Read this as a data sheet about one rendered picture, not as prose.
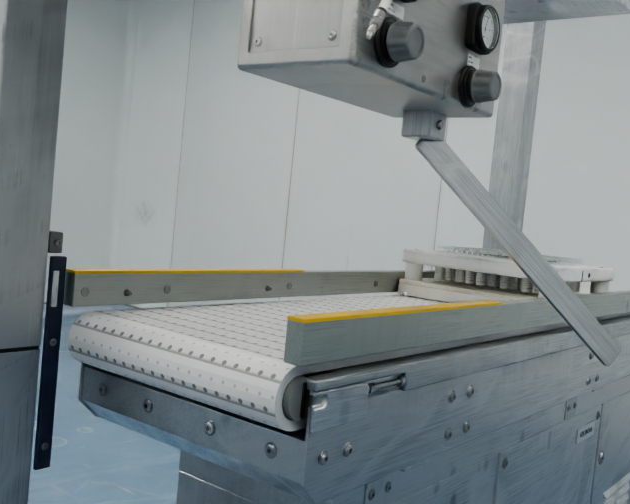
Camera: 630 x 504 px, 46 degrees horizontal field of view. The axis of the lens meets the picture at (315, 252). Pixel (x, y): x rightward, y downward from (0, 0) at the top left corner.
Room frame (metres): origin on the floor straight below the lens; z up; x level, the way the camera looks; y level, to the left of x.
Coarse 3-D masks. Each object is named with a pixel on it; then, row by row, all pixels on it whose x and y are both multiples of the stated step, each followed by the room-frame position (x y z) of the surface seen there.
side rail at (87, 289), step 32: (96, 288) 0.70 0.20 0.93; (128, 288) 0.73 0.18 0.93; (160, 288) 0.76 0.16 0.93; (192, 288) 0.80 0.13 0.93; (224, 288) 0.84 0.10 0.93; (256, 288) 0.88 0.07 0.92; (288, 288) 0.93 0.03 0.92; (320, 288) 0.98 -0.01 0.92; (352, 288) 1.04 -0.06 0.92; (384, 288) 1.11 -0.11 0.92
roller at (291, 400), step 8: (296, 376) 0.54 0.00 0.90; (288, 384) 0.53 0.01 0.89; (296, 384) 0.53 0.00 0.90; (304, 384) 0.54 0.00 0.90; (288, 392) 0.53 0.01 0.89; (296, 392) 0.53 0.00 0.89; (304, 392) 0.54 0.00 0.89; (288, 400) 0.53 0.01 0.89; (296, 400) 0.53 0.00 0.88; (304, 400) 0.54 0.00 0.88; (288, 408) 0.53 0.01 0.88; (296, 408) 0.53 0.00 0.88; (304, 408) 0.54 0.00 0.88; (288, 416) 0.53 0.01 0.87; (296, 416) 0.53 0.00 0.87; (304, 416) 0.54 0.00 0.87
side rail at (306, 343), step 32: (288, 320) 0.52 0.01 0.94; (352, 320) 0.56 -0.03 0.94; (384, 320) 0.60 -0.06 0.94; (416, 320) 0.64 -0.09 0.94; (448, 320) 0.69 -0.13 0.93; (480, 320) 0.74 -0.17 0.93; (512, 320) 0.81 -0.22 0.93; (544, 320) 0.89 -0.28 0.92; (288, 352) 0.52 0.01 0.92; (320, 352) 0.53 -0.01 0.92; (352, 352) 0.57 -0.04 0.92
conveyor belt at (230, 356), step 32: (96, 320) 0.67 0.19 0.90; (128, 320) 0.66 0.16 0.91; (160, 320) 0.68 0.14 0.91; (192, 320) 0.70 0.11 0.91; (224, 320) 0.72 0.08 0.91; (256, 320) 0.74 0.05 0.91; (96, 352) 0.65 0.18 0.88; (128, 352) 0.62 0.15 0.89; (160, 352) 0.60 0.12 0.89; (192, 352) 0.59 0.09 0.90; (224, 352) 0.57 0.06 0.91; (256, 352) 0.57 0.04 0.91; (384, 352) 0.63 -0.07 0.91; (416, 352) 0.68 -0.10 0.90; (160, 384) 0.60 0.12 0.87; (192, 384) 0.58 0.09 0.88; (224, 384) 0.55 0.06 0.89; (256, 384) 0.54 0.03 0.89; (256, 416) 0.54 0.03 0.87
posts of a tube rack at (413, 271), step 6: (408, 264) 1.13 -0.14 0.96; (414, 264) 1.12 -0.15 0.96; (420, 264) 1.12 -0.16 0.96; (408, 270) 1.12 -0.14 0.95; (414, 270) 1.12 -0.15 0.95; (420, 270) 1.12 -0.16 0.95; (408, 276) 1.12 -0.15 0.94; (414, 276) 1.12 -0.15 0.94; (420, 276) 1.12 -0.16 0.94; (594, 282) 1.16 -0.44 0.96; (600, 282) 1.16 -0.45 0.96; (606, 282) 1.16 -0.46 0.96; (594, 288) 1.16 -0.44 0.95; (600, 288) 1.16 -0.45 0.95; (606, 288) 1.16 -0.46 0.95; (540, 294) 1.00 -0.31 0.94
